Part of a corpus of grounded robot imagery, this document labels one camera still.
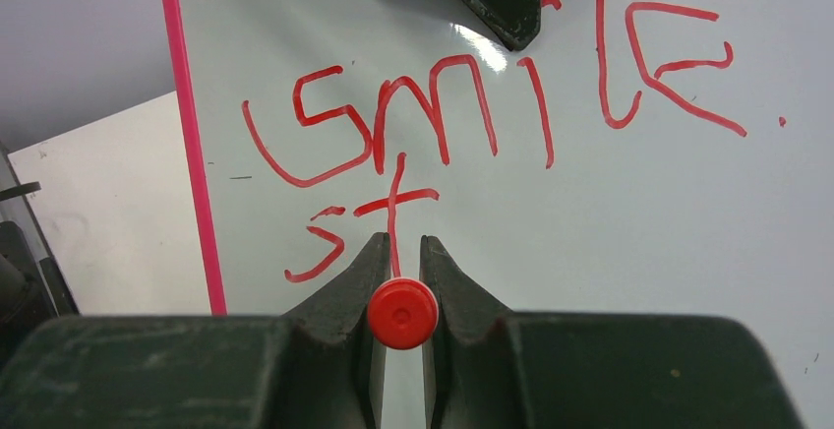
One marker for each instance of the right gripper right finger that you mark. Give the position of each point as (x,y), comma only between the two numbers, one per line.
(488,366)

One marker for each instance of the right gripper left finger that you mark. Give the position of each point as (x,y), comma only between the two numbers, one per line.
(314,366)

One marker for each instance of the red capped whiteboard marker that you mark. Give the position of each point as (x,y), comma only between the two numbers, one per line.
(403,313)

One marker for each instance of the pink framed whiteboard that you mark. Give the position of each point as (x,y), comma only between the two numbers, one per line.
(667,156)

